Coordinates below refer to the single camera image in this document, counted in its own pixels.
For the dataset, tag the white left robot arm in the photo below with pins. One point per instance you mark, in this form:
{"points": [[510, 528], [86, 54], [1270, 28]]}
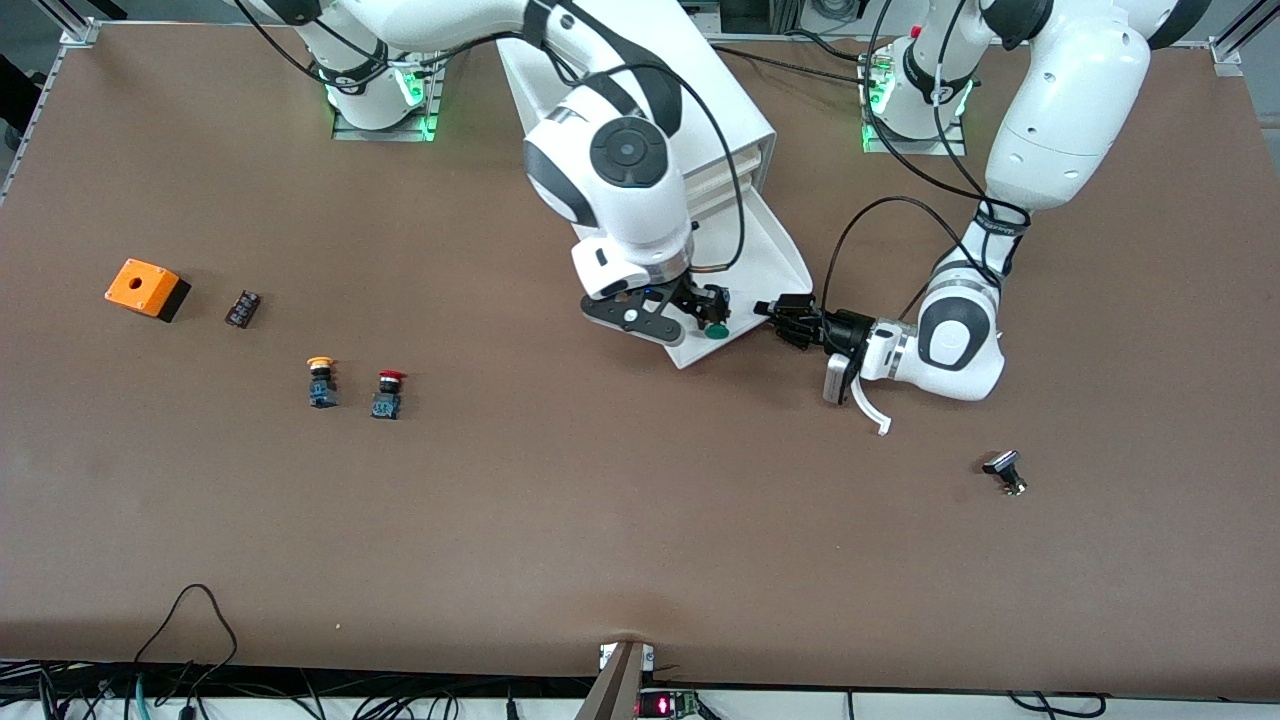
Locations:
{"points": [[1070, 100]]}

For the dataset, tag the white curved plastic arc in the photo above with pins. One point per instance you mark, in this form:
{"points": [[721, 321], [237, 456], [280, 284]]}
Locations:
{"points": [[872, 408]]}

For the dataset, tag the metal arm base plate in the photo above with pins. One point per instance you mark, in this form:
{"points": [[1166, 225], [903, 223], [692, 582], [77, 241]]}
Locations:
{"points": [[915, 146], [385, 134]]}

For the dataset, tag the green push button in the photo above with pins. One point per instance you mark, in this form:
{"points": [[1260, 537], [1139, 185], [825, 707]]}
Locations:
{"points": [[716, 331]]}

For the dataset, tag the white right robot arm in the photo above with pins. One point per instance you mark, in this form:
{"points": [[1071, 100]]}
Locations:
{"points": [[620, 190]]}

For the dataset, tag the yellow push button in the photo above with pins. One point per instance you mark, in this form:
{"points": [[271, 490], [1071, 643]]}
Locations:
{"points": [[321, 385]]}

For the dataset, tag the small black contact block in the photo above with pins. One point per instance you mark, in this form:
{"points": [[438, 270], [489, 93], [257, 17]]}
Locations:
{"points": [[243, 309]]}

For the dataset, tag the white post bracket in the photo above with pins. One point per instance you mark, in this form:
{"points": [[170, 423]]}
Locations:
{"points": [[604, 656]]}

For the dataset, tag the red LED circuit board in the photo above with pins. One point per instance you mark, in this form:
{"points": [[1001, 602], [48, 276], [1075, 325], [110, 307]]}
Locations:
{"points": [[665, 706]]}

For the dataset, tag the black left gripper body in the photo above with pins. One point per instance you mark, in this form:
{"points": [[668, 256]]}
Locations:
{"points": [[846, 328]]}

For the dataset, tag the orange button enclosure box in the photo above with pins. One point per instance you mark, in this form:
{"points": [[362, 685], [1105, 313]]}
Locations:
{"points": [[140, 283]]}

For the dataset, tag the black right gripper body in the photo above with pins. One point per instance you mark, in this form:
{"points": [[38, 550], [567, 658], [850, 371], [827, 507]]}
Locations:
{"points": [[692, 297]]}

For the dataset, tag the brown wooden post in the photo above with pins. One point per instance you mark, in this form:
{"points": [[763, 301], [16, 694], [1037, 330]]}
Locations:
{"points": [[615, 695]]}

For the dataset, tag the black flat-head switch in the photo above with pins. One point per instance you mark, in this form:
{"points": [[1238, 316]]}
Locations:
{"points": [[1003, 466]]}

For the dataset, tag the red push button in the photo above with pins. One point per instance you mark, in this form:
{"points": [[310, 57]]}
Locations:
{"points": [[387, 398]]}

